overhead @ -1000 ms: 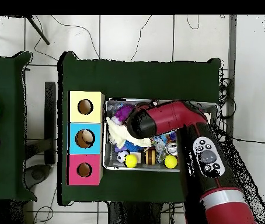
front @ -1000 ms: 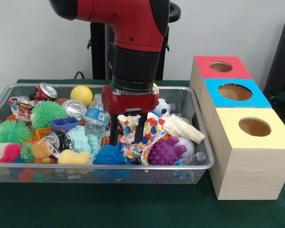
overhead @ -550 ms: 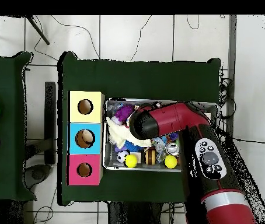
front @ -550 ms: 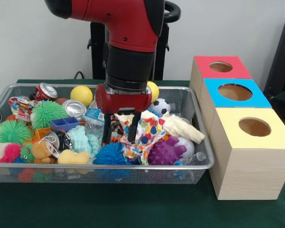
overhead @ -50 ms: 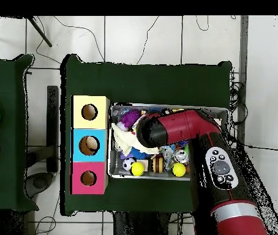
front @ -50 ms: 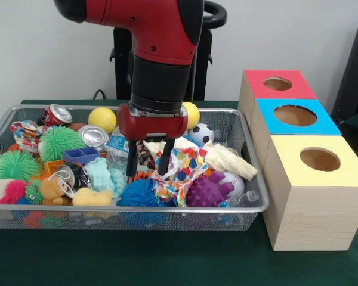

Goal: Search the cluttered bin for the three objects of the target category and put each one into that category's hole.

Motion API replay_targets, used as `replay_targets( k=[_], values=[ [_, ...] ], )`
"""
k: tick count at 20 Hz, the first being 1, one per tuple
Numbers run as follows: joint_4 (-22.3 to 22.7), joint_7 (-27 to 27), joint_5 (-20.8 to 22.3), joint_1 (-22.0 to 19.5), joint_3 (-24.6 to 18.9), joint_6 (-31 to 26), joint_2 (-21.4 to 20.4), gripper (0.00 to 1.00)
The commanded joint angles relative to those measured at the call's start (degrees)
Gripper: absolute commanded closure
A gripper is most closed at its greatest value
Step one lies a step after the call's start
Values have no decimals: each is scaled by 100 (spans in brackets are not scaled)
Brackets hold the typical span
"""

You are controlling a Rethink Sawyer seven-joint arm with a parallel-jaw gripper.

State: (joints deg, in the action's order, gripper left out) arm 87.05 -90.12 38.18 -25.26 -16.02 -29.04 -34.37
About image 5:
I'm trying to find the yellow tennis-seam ball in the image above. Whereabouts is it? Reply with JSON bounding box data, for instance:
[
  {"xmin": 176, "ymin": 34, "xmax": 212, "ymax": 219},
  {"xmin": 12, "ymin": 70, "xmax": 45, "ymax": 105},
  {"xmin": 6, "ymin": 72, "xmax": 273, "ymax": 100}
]
[{"xmin": 171, "ymin": 162, "xmax": 187, "ymax": 177}]

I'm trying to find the long black tripod leg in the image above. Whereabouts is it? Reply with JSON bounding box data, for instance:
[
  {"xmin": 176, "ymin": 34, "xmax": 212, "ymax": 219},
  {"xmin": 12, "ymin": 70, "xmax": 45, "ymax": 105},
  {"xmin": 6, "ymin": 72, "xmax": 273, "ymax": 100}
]
[{"xmin": 27, "ymin": 16, "xmax": 53, "ymax": 48}]

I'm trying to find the dark grey rounded floor object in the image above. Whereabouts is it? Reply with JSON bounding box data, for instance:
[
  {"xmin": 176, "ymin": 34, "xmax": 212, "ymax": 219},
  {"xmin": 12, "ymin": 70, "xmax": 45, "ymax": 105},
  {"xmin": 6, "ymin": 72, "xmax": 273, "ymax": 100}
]
[{"xmin": 24, "ymin": 171, "xmax": 55, "ymax": 199}]

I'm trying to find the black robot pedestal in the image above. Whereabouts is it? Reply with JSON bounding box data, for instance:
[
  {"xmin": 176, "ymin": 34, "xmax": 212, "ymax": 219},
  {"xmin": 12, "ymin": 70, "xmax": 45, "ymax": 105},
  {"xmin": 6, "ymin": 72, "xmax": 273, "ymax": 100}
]
[{"xmin": 113, "ymin": 211, "xmax": 173, "ymax": 235}]

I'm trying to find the silver drink can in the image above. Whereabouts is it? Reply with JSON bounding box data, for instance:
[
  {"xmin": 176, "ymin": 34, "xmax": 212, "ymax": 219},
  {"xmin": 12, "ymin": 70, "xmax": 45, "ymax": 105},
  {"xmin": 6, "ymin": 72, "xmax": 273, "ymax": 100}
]
[{"xmin": 174, "ymin": 149, "xmax": 190, "ymax": 164}]

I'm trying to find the wooden box with three holes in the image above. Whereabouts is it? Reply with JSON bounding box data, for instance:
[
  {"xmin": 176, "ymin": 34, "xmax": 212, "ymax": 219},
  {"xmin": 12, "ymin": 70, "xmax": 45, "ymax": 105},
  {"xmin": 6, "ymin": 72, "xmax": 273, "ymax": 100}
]
[{"xmin": 70, "ymin": 94, "xmax": 111, "ymax": 196}]

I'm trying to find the cream waffle cloth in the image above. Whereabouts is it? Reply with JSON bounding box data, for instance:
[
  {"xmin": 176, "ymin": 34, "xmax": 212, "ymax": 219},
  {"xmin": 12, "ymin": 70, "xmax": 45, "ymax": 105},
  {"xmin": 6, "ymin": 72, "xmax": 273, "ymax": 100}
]
[{"xmin": 111, "ymin": 122, "xmax": 160, "ymax": 156}]

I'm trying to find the small soccer ball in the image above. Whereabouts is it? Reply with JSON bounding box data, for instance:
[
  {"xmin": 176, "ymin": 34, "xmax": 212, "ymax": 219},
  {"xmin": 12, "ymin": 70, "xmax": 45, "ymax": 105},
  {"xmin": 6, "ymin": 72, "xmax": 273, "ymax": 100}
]
[{"xmin": 122, "ymin": 157, "xmax": 137, "ymax": 172}]

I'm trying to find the clear mesh bin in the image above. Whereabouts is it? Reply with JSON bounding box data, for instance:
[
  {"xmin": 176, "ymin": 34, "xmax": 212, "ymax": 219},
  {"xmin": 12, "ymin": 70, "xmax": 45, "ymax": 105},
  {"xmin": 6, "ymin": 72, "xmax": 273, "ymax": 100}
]
[{"xmin": 107, "ymin": 102, "xmax": 229, "ymax": 182}]

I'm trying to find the brown striped wooden burger toy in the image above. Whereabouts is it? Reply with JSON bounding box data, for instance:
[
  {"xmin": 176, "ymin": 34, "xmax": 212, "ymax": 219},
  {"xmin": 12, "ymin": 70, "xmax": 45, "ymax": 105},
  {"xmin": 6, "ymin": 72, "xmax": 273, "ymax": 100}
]
[{"xmin": 151, "ymin": 155, "xmax": 165, "ymax": 174}]

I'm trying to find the dark green side-table cloth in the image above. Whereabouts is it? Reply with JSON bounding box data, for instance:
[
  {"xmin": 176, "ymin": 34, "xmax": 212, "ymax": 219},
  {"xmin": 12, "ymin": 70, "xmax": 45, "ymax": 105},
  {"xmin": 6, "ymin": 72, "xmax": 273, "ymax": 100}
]
[{"xmin": 0, "ymin": 54, "xmax": 39, "ymax": 212}]

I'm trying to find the smooth yellow ball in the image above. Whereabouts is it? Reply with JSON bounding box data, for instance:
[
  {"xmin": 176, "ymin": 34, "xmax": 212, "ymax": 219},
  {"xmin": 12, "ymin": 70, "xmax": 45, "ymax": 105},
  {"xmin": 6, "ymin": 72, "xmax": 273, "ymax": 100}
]
[{"xmin": 129, "ymin": 161, "xmax": 146, "ymax": 177}]

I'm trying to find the dark green tablecloth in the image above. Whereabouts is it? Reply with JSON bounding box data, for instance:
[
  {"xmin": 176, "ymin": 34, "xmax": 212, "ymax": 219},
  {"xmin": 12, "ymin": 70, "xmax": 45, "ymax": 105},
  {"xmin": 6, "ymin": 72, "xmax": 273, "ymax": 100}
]
[{"xmin": 60, "ymin": 54, "xmax": 233, "ymax": 217}]

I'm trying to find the purple spiky toy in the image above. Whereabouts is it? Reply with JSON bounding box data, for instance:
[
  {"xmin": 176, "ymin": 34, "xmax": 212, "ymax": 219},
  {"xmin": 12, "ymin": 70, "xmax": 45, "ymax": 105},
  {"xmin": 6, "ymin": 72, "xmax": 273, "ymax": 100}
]
[{"xmin": 120, "ymin": 110, "xmax": 141, "ymax": 129}]

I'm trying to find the black floor cable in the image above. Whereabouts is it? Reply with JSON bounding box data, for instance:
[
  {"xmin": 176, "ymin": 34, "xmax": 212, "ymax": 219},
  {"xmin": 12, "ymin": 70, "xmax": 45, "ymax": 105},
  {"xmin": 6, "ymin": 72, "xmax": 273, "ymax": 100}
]
[{"xmin": 229, "ymin": 135, "xmax": 278, "ymax": 152}]

